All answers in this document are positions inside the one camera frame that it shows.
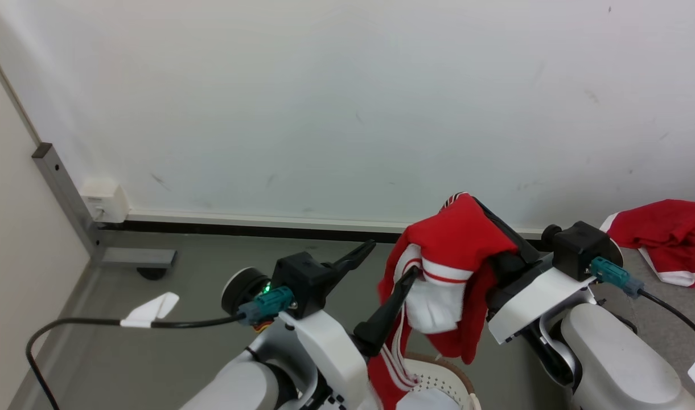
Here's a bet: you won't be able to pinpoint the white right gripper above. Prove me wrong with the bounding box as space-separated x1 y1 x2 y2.
474 196 596 346

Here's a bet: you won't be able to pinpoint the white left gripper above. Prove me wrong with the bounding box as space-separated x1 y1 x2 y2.
261 239 421 410

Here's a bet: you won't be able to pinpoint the red shorts with white stripes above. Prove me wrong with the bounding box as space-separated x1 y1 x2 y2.
367 192 520 410

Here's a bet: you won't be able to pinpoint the red Bulls basketball jersey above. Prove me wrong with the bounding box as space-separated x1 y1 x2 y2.
601 199 695 288

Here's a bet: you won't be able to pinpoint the grey fabric sofa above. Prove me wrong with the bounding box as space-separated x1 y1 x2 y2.
589 245 695 410

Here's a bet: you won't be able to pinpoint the white plastic laundry basket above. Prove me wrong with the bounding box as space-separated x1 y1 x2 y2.
401 352 483 410

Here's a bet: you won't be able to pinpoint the grey metal foot bar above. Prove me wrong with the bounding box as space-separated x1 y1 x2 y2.
100 248 178 269

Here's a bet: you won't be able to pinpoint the beige partition panel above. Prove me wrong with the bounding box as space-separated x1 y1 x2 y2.
0 50 93 410

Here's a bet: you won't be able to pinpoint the teal cable connector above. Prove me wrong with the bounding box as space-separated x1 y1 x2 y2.
589 256 645 299
237 286 295 326

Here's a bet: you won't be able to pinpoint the thin black camera cable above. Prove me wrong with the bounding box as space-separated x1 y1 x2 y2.
638 289 695 340
26 315 251 410

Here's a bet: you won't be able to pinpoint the white blank cable tag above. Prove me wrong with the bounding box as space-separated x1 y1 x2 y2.
120 292 180 329

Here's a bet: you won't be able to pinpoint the white wall junction box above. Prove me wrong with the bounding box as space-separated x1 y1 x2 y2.
80 178 130 224

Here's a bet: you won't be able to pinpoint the grey metal frame post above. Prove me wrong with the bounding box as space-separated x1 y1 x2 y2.
32 142 106 264

